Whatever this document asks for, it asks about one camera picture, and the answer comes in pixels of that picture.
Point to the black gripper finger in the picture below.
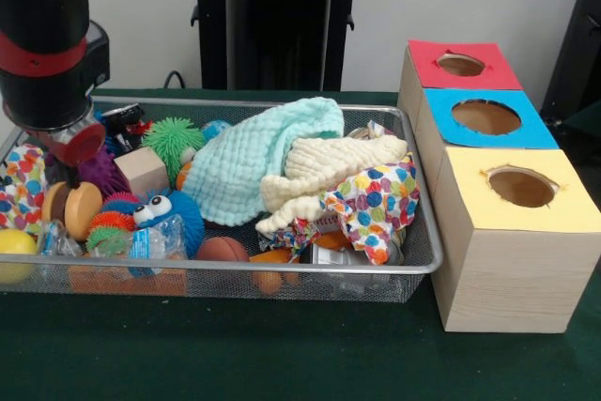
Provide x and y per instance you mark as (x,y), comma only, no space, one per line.
(73,176)

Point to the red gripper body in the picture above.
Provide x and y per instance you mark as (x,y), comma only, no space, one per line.
(84,143)

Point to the mint knitted cloth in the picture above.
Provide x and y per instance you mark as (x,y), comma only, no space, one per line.
(235,171)

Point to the cream knitted cloth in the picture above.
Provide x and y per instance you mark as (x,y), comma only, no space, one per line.
(328,157)

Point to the polka dot cloth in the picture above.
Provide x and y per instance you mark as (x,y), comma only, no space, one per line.
(380,199)
(23,175)

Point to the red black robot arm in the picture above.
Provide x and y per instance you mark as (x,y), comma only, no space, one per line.
(42,20)

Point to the shallow mesh bin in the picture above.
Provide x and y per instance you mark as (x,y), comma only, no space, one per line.
(225,264)

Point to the wooden box with three holes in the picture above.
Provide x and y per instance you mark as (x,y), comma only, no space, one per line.
(516,279)

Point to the purple spiky ball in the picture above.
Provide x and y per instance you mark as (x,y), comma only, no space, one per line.
(101,171)

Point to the plain wooden cube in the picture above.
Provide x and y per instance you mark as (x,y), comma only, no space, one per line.
(141,173)

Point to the green puffer ball with eyes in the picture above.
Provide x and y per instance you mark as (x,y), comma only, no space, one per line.
(171,138)

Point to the yellow smooth ball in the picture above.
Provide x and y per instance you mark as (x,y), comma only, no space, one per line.
(14,243)

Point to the blue puffer ball with eyes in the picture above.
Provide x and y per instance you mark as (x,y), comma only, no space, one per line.
(185,213)

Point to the dark green table cloth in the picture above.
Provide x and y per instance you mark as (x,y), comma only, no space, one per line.
(282,349)
(587,121)

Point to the black chair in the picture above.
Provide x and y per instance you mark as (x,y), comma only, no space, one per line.
(582,44)

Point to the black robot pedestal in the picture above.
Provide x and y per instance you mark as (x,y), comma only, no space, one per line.
(282,20)

